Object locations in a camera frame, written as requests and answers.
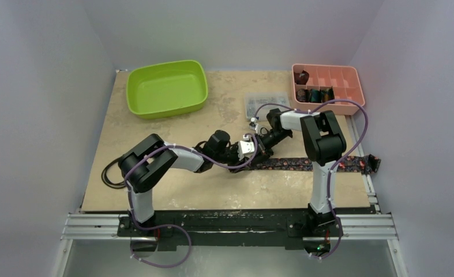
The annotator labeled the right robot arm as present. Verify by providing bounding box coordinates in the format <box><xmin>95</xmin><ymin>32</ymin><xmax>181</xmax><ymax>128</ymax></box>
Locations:
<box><xmin>251</xmin><ymin>108</ymin><xmax>347</xmax><ymax>235</ymax></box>

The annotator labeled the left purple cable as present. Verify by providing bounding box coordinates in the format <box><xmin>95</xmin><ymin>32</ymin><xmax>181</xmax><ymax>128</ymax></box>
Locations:
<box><xmin>123</xmin><ymin>132</ymin><xmax>259</xmax><ymax>268</ymax></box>

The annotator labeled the rolled teal tie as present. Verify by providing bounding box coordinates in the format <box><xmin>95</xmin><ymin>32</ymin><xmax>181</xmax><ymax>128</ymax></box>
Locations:
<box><xmin>307</xmin><ymin>89</ymin><xmax>322</xmax><ymax>103</ymax></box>

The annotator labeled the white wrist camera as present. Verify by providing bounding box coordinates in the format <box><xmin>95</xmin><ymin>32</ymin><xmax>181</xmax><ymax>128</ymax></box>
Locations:
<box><xmin>237</xmin><ymin>133</ymin><xmax>258</xmax><ymax>160</ymax></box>
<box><xmin>249</xmin><ymin>117</ymin><xmax>261</xmax><ymax>134</ymax></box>

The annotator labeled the black cable loop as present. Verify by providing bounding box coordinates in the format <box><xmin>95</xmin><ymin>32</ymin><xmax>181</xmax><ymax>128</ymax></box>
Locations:
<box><xmin>100</xmin><ymin>157</ymin><xmax>126</xmax><ymax>189</ymax></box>

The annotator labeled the clear plastic parts box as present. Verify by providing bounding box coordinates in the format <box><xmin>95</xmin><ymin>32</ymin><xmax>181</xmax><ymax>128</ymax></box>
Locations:
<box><xmin>244</xmin><ymin>92</ymin><xmax>291</xmax><ymax>121</ymax></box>

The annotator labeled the dark floral patterned tie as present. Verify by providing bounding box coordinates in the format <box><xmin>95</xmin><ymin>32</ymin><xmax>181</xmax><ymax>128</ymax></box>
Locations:
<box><xmin>249</xmin><ymin>154</ymin><xmax>382</xmax><ymax>176</ymax></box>

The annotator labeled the purple cable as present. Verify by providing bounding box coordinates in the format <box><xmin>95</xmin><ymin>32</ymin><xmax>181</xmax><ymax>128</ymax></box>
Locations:
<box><xmin>123</xmin><ymin>132</ymin><xmax>259</xmax><ymax>268</ymax></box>
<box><xmin>250</xmin><ymin>99</ymin><xmax>370</xmax><ymax>261</ymax></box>

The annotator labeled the rolled dark red tie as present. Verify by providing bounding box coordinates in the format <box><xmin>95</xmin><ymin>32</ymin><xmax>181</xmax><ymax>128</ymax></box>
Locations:
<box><xmin>294</xmin><ymin>70</ymin><xmax>310</xmax><ymax>85</ymax></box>

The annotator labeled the green plastic tub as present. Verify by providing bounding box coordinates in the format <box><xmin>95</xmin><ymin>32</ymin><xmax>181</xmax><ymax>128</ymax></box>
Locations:
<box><xmin>126</xmin><ymin>59</ymin><xmax>208</xmax><ymax>119</ymax></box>

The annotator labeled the rolled dark gold tie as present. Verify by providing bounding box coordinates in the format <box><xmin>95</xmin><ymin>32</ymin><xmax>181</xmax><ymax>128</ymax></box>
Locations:
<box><xmin>320</xmin><ymin>87</ymin><xmax>335</xmax><ymax>103</ymax></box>

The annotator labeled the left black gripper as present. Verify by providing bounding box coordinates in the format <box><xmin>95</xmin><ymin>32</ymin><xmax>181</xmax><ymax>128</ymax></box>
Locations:
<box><xmin>213</xmin><ymin>142</ymin><xmax>249</xmax><ymax>173</ymax></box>

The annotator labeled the pink divided organizer tray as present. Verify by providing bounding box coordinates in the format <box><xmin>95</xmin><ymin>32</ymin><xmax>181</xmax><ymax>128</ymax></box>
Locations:
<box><xmin>289</xmin><ymin>63</ymin><xmax>365</xmax><ymax>110</ymax></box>

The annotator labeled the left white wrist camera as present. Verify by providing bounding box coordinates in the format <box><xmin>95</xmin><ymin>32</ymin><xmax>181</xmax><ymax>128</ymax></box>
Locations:
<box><xmin>237</xmin><ymin>133</ymin><xmax>258</xmax><ymax>160</ymax></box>

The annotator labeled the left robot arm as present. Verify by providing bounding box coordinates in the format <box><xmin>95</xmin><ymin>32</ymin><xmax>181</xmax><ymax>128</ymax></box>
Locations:
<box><xmin>117</xmin><ymin>130</ymin><xmax>258</xmax><ymax>236</ymax></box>

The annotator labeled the aluminium frame rail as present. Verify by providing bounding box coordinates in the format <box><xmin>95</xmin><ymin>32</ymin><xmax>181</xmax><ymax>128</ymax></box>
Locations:
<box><xmin>52</xmin><ymin>214</ymin><xmax>409</xmax><ymax>276</ymax></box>

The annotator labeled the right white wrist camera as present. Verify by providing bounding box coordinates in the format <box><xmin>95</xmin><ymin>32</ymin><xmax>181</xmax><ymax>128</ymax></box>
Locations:
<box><xmin>249</xmin><ymin>117</ymin><xmax>261</xmax><ymax>134</ymax></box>

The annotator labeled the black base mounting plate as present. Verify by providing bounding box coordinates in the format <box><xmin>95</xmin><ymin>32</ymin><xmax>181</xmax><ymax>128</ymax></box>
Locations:
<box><xmin>117</xmin><ymin>208</ymin><xmax>343</xmax><ymax>254</ymax></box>

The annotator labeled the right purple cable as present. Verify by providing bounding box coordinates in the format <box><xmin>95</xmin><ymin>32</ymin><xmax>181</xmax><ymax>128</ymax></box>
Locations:
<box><xmin>250</xmin><ymin>99</ymin><xmax>370</xmax><ymax>261</ymax></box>

